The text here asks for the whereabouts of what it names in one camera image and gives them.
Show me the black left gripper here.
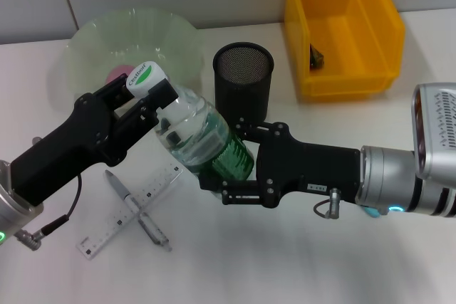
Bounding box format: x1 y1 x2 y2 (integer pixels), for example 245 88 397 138
10 74 179 208

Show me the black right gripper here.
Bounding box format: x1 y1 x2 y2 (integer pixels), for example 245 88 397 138
198 117 363 209

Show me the pink peach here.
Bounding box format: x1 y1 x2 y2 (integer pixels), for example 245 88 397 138
105 64 133 84

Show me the clear water bottle green label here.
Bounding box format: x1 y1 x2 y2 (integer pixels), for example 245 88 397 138
126 61 257 200

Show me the translucent green fruit bowl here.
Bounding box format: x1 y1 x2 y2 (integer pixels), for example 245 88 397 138
63 7 206 105

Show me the grey white pen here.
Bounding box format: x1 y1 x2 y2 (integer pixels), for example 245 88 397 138
103 169 174 252

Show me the clear plastic ruler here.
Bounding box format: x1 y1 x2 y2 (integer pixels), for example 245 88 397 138
76 162 185 261

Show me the black mesh cup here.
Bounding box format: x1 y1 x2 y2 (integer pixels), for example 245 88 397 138
212 41 275 127

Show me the yellow plastic bin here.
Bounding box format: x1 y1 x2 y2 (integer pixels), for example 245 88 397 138
284 0 407 102

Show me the grey right gripper cable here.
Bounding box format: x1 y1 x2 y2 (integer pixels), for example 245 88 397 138
313 187 343 219

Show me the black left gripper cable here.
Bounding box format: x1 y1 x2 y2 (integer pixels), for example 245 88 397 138
14 174 83 251

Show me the right wrist camera housing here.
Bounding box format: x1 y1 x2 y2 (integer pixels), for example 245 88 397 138
412 83 456 188

